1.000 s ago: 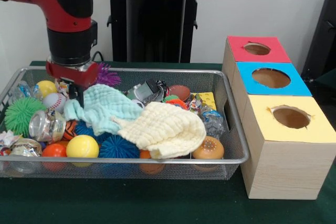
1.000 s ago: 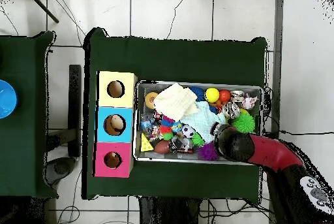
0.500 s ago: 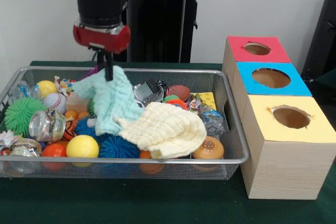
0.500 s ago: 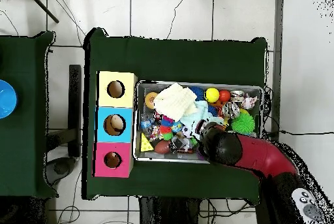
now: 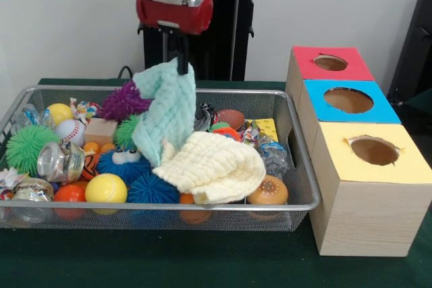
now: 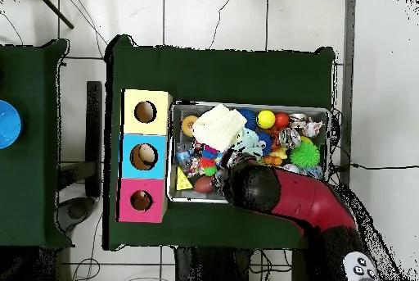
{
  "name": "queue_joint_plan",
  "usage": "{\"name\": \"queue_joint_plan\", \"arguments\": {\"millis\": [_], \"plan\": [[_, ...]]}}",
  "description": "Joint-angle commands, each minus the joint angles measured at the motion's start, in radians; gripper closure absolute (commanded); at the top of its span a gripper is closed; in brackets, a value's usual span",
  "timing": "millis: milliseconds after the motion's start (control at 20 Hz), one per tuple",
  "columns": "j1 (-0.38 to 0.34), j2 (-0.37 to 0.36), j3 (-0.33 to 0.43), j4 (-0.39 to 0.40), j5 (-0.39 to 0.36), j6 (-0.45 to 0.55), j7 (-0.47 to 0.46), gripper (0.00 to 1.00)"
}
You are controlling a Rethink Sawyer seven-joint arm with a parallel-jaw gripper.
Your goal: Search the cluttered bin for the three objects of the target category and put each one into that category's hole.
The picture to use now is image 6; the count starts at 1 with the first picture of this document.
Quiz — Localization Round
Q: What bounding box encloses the cream cloth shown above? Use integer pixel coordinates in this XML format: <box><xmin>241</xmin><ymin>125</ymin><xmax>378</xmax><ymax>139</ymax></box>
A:
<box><xmin>191</xmin><ymin>102</ymin><xmax>248</xmax><ymax>152</ymax></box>

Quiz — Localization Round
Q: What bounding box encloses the mint green cloth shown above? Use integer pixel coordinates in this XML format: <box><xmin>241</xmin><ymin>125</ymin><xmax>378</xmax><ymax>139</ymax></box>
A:
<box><xmin>232</xmin><ymin>128</ymin><xmax>264</xmax><ymax>159</ymax></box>

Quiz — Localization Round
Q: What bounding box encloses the brown plush bear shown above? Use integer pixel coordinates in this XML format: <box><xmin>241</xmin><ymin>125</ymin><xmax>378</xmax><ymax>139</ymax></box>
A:
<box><xmin>132</xmin><ymin>190</ymin><xmax>152</xmax><ymax>210</ymax></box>

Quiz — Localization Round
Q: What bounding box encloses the blue bowl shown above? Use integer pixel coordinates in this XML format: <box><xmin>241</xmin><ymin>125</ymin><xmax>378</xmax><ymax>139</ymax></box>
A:
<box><xmin>0</xmin><ymin>99</ymin><xmax>24</xmax><ymax>150</ymax></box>

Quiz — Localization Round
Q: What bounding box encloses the wooden box with three holes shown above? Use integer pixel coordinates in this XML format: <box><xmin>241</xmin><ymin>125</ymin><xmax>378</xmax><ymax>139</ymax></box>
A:
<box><xmin>115</xmin><ymin>88</ymin><xmax>173</xmax><ymax>224</ymax></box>

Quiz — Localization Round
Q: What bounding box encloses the silver mesh bin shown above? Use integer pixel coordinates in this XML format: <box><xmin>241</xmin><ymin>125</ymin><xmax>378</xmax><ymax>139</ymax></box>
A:
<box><xmin>167</xmin><ymin>100</ymin><xmax>330</xmax><ymax>205</ymax></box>

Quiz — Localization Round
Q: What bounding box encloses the toy burger bun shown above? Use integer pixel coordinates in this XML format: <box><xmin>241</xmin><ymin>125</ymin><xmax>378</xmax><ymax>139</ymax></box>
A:
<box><xmin>181</xmin><ymin>114</ymin><xmax>199</xmax><ymax>138</ymax></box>

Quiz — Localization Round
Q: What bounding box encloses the brown toy football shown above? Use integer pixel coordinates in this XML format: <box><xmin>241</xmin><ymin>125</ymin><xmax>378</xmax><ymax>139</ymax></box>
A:
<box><xmin>193</xmin><ymin>175</ymin><xmax>214</xmax><ymax>194</ymax></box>

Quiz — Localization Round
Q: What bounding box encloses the yellow toy cheese wedge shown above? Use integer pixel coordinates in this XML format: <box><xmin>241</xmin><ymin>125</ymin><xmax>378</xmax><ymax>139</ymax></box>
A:
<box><xmin>175</xmin><ymin>165</ymin><xmax>194</xmax><ymax>191</ymax></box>

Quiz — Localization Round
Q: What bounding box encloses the blue spiky ball with eyes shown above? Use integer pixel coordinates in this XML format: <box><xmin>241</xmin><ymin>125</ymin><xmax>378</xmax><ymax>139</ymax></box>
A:
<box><xmin>256</xmin><ymin>129</ymin><xmax>274</xmax><ymax>156</ymax></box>

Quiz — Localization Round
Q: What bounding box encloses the large yellow ball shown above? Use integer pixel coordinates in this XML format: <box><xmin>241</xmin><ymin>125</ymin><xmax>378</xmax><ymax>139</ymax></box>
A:
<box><xmin>255</xmin><ymin>109</ymin><xmax>277</xmax><ymax>129</ymax></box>

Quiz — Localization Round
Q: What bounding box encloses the dark green table cloth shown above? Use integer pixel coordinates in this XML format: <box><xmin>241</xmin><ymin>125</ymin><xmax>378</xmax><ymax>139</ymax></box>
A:
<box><xmin>0</xmin><ymin>39</ymin><xmax>74</xmax><ymax>250</ymax></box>
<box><xmin>103</xmin><ymin>34</ymin><xmax>336</xmax><ymax>251</ymax></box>

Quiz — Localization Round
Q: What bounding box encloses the orange ball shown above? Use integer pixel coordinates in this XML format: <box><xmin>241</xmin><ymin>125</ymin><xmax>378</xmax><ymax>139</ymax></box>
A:
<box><xmin>273</xmin><ymin>112</ymin><xmax>291</xmax><ymax>129</ymax></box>

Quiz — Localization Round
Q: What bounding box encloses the large green spiky ball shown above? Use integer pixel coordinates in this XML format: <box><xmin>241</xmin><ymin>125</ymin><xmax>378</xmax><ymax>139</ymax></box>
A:
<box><xmin>290</xmin><ymin>141</ymin><xmax>321</xmax><ymax>169</ymax></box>

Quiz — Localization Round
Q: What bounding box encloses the black upright panel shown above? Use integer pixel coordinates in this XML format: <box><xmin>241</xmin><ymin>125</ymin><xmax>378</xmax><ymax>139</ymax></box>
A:
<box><xmin>85</xmin><ymin>80</ymin><xmax>103</xmax><ymax>197</ymax></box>

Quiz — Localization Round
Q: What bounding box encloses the grey stand base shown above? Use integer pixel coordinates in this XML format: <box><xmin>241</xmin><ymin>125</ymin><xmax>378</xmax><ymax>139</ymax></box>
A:
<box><xmin>55</xmin><ymin>197</ymin><xmax>96</xmax><ymax>233</ymax></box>

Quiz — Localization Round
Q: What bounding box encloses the black tripod leg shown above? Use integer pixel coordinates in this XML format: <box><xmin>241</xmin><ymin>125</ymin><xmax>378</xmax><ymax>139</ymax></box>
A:
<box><xmin>34</xmin><ymin>0</ymin><xmax>75</xmax><ymax>29</ymax></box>

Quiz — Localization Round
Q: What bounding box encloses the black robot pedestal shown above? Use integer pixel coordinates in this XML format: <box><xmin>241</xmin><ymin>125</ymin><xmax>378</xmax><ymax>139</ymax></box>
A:
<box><xmin>173</xmin><ymin>246</ymin><xmax>255</xmax><ymax>281</ymax></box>

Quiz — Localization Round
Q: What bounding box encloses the black floor cable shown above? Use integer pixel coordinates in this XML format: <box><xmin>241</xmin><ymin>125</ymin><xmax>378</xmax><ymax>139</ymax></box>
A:
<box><xmin>330</xmin><ymin>161</ymin><xmax>419</xmax><ymax>174</ymax></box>

